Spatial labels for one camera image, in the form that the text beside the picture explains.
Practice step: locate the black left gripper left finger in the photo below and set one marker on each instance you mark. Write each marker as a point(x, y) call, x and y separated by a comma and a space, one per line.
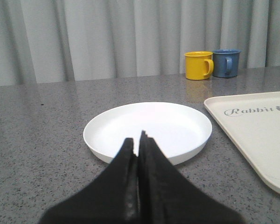
point(110, 199)

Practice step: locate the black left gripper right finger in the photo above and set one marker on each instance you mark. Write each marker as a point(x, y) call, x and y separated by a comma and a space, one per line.
point(167, 197)

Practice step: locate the white round plate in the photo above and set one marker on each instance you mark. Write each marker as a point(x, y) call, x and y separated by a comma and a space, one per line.
point(181, 132)

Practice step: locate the cream rabbit serving tray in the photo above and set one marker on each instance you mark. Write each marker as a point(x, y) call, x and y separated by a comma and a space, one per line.
point(252, 122)

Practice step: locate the yellow enamel mug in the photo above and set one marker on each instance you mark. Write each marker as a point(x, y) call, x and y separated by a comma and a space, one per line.
point(198, 65)

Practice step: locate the blue enamel mug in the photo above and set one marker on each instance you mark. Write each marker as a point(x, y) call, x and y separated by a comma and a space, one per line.
point(226, 62)

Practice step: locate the grey curtain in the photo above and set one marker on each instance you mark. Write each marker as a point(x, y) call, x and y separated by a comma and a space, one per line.
point(44, 41)

